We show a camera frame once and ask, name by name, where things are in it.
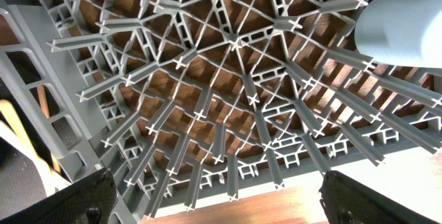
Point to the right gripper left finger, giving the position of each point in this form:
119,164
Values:
90,200

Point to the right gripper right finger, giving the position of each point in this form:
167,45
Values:
345,200

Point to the wooden chopstick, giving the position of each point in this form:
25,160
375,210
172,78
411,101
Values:
44,107

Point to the yellow plastic knife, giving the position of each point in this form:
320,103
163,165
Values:
23,144

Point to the light blue cup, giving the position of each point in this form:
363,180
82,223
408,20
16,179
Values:
401,32

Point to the grey dishwasher rack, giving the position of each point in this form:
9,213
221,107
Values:
191,103

